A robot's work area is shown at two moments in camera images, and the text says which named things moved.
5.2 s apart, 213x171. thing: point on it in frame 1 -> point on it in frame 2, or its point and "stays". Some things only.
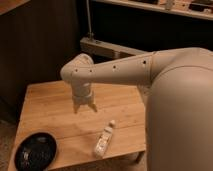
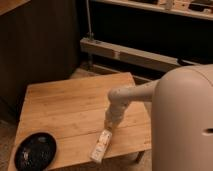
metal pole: (90, 34) stays
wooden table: (49, 108) stays
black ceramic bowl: (35, 152) stays
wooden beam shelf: (105, 49) stays
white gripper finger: (76, 107) -> (109, 128)
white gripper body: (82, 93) -> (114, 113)
